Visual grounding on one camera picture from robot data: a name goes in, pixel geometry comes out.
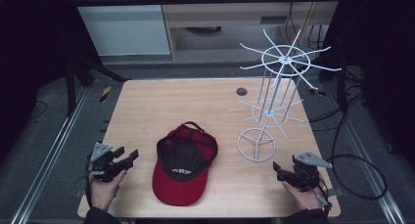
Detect white wire rack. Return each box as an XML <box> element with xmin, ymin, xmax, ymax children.
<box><xmin>235</xmin><ymin>28</ymin><xmax>343</xmax><ymax>163</ymax></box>

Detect yellow and black tape strip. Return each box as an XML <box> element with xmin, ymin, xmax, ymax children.
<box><xmin>99</xmin><ymin>85</ymin><xmax>113</xmax><ymax>104</ymax></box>

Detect long black looped cable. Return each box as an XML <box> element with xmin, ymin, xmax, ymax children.
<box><xmin>307</xmin><ymin>83</ymin><xmax>389</xmax><ymax>201</ymax></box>

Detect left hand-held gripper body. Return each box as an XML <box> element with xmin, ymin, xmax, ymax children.
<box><xmin>88</xmin><ymin>141</ymin><xmax>119</xmax><ymax>183</ymax></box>

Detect person's right hand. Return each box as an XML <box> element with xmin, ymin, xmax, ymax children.
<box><xmin>281</xmin><ymin>179</ymin><xmax>325</xmax><ymax>212</ymax></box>

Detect red baseball cap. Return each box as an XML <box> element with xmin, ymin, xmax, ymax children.
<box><xmin>151</xmin><ymin>120</ymin><xmax>219</xmax><ymax>207</ymax></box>

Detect person's left hand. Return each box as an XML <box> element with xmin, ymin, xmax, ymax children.
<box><xmin>88</xmin><ymin>166</ymin><xmax>128</xmax><ymax>212</ymax></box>

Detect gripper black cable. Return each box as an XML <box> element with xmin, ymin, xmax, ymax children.
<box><xmin>84</xmin><ymin>154</ymin><xmax>96</xmax><ymax>202</ymax></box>
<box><xmin>312</xmin><ymin>176</ymin><xmax>335</xmax><ymax>216</ymax></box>

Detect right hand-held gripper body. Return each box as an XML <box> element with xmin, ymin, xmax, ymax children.
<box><xmin>291</xmin><ymin>151</ymin><xmax>334</xmax><ymax>193</ymax></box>

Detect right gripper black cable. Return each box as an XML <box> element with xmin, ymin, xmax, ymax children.
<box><xmin>312</xmin><ymin>176</ymin><xmax>335</xmax><ymax>216</ymax></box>

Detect white cabinet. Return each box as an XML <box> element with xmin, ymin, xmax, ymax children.
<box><xmin>68</xmin><ymin>0</ymin><xmax>173</xmax><ymax>58</ymax></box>

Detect hanging black cables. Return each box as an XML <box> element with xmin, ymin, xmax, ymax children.
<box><xmin>284</xmin><ymin>1</ymin><xmax>326</xmax><ymax>51</ymax></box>

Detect black metal stand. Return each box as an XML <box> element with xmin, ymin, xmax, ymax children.
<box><xmin>64</xmin><ymin>54</ymin><xmax>130</xmax><ymax>118</ymax></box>
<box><xmin>317</xmin><ymin>52</ymin><xmax>349</xmax><ymax>114</ymax></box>

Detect wooden desk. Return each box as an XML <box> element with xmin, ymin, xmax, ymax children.
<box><xmin>158</xmin><ymin>0</ymin><xmax>342</xmax><ymax>61</ymax></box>

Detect black horizontal frame bar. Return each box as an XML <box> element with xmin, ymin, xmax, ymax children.
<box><xmin>69</xmin><ymin>0</ymin><xmax>345</xmax><ymax>8</ymax></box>

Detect aluminium floor rail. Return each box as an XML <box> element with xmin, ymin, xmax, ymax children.
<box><xmin>9</xmin><ymin>86</ymin><xmax>90</xmax><ymax>224</ymax></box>
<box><xmin>322</xmin><ymin>81</ymin><xmax>408</xmax><ymax>224</ymax></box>

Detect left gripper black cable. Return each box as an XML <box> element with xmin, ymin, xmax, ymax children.
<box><xmin>84</xmin><ymin>154</ymin><xmax>96</xmax><ymax>202</ymax></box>

